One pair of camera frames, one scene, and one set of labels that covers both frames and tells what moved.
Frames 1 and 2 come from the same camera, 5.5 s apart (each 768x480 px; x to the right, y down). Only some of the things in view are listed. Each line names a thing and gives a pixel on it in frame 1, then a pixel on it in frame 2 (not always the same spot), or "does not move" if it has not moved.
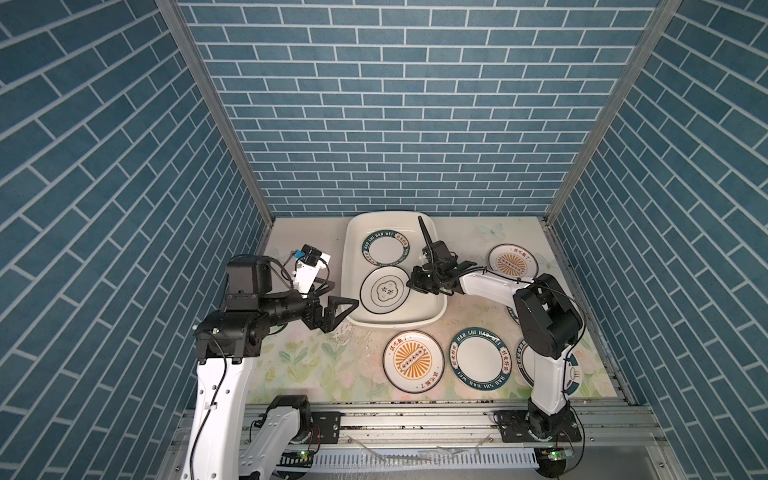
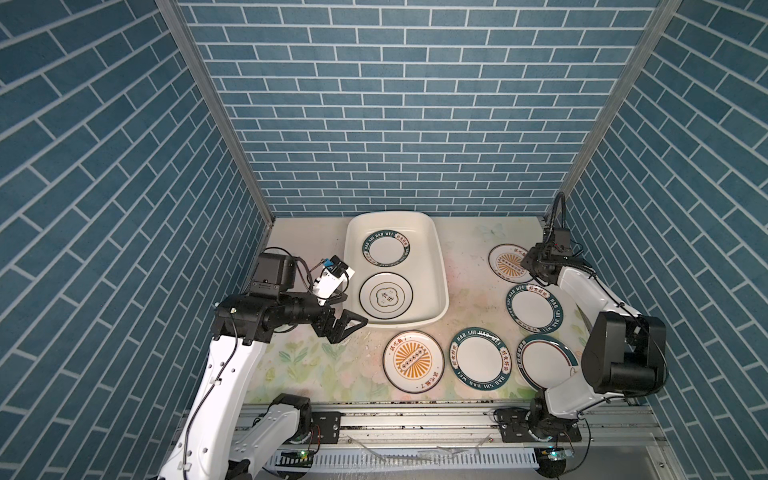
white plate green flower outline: x=384 y=290 does not move
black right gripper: x=413 y=280 → x=529 y=258
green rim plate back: x=385 y=247 does not move
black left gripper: x=326 y=322 does not move
